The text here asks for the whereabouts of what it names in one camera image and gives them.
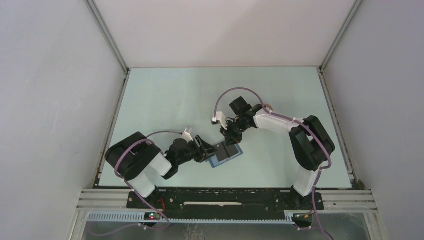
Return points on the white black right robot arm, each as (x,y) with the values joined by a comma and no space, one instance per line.
(311,144)

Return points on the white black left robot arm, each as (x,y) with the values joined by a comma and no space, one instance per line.
(132,157)

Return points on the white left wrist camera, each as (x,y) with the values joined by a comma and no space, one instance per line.
(186,134)

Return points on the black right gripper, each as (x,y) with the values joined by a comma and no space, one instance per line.
(230,138)

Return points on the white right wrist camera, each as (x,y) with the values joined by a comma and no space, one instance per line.
(219,118)

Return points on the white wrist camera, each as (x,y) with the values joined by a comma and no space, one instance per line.
(186,134)
(219,118)

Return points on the black credit card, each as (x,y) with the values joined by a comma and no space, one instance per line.
(233,150)
(221,154)

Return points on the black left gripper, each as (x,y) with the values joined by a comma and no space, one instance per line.
(205,150)

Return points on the pink oval tray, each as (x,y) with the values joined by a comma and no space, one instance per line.
(269,107)

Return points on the blue-white cable duct strip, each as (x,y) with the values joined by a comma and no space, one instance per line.
(139,217)

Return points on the aluminium frame rail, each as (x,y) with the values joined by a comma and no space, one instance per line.
(334,201)

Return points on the blue card holder wallet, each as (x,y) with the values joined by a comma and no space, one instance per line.
(213,160)

